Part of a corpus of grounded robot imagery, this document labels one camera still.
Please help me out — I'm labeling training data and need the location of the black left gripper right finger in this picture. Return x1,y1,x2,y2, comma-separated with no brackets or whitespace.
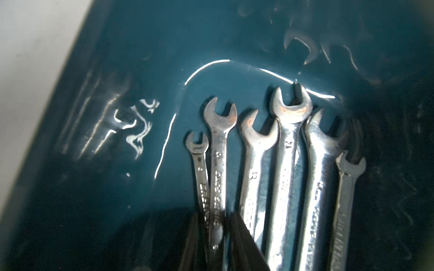
229,212,270,271

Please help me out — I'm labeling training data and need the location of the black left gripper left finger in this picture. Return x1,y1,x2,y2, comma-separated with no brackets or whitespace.
177,212,207,271

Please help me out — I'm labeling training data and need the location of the smallest steel wrench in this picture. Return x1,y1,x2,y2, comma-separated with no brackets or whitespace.
185,132,210,245

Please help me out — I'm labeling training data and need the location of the medium steel wrench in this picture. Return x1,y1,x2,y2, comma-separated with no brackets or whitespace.
238,109,279,236

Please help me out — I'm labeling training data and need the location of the small steel wrench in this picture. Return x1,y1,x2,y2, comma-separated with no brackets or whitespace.
203,97,237,271

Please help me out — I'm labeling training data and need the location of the slim steel wrench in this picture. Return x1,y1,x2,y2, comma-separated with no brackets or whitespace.
329,150,366,271

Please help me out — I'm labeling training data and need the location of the longest steel wrench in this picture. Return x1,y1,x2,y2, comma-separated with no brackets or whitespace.
295,108,348,271

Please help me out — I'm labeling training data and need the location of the large steel wrench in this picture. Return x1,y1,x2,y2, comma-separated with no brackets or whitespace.
265,82,313,271

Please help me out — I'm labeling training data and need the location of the teal plastic storage tray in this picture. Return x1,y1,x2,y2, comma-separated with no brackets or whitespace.
1,1,434,271

